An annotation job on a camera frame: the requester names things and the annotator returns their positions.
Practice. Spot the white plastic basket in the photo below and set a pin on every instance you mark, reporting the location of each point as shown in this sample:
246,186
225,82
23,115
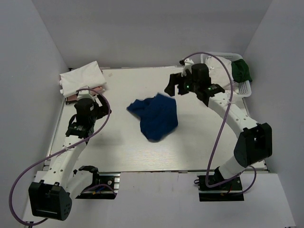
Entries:
244,89

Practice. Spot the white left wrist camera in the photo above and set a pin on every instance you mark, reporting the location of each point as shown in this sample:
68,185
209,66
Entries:
82,94

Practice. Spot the folded pink t shirt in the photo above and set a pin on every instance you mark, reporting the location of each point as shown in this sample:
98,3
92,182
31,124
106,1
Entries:
73,99

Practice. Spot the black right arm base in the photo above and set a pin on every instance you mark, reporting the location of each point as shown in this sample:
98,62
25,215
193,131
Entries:
231,191

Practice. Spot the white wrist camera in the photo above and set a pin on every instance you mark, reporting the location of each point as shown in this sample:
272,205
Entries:
82,94
187,64

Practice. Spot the folded white t shirt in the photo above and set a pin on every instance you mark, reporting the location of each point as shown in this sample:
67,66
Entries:
89,75

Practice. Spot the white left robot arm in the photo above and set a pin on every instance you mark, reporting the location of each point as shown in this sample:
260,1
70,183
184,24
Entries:
52,196

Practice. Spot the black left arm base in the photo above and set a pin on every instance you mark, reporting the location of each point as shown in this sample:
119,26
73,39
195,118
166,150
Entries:
101,185

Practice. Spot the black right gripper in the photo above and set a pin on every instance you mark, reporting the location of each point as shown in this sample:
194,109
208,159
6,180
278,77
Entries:
175,80

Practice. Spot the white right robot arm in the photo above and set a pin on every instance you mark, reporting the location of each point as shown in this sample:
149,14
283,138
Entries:
254,140

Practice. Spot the white t shirt in basket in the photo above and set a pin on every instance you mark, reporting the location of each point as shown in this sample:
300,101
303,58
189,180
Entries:
218,74

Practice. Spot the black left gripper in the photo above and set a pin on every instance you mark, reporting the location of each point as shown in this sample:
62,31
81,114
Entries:
103,109

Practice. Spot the blue t shirt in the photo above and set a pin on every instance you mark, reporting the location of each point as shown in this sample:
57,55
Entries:
158,116

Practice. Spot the dark green t shirt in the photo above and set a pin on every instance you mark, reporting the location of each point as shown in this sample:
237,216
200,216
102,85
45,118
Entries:
240,71

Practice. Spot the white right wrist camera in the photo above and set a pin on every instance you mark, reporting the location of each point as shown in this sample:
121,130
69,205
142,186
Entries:
187,64

